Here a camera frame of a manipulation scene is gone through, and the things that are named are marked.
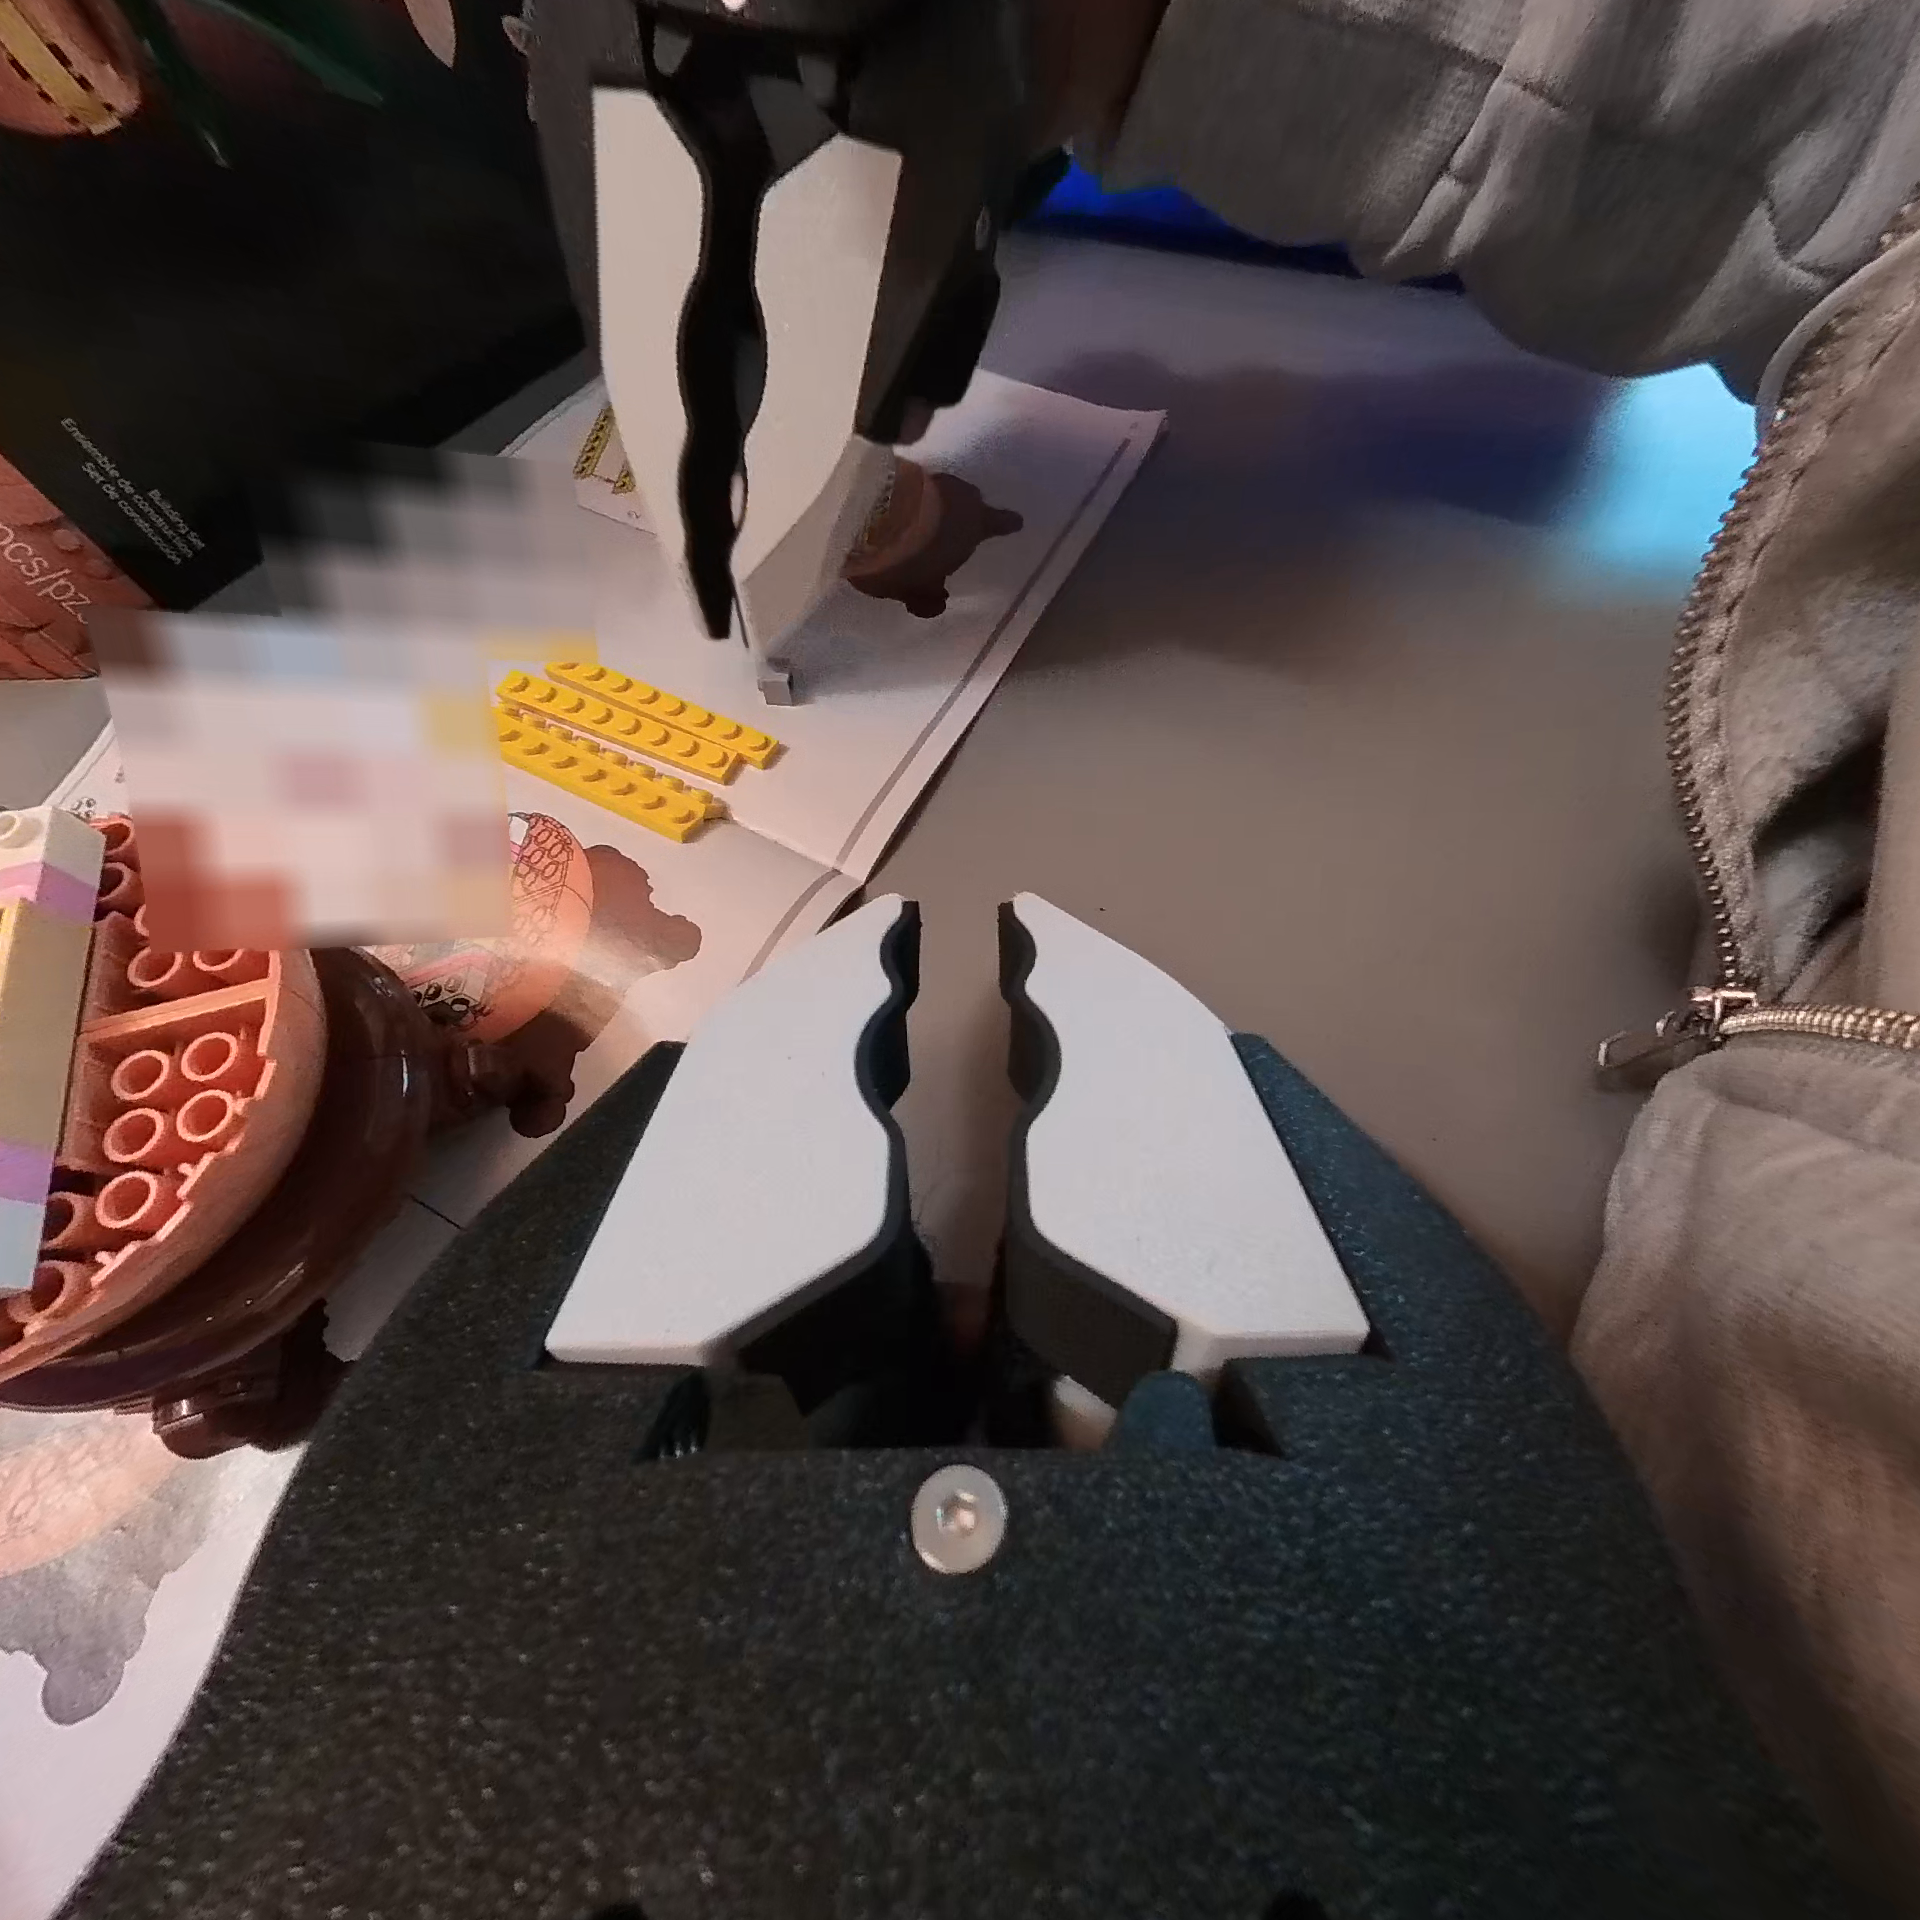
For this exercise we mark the brick set instruction booklet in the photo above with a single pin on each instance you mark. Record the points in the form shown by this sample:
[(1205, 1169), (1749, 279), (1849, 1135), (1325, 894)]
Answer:
[(901, 690)]

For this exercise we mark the black orchid print set box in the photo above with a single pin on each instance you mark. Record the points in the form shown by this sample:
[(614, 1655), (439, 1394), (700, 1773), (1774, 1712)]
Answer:
[(300, 299)]

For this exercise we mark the brick flowerpot model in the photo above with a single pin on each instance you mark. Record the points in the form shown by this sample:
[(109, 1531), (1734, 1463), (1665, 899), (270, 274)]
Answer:
[(210, 1141)]

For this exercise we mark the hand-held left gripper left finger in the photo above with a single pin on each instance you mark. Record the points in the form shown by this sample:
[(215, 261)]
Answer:
[(737, 1170)]

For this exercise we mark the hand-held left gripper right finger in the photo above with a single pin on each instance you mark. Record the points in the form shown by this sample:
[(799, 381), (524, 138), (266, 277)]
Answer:
[(1188, 1170)]

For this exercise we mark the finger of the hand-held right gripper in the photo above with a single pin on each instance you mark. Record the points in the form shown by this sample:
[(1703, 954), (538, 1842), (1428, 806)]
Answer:
[(825, 331), (636, 270)]

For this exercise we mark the person's right forearm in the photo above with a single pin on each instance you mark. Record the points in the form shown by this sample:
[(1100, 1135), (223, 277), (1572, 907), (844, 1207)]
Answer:
[(1500, 151)]

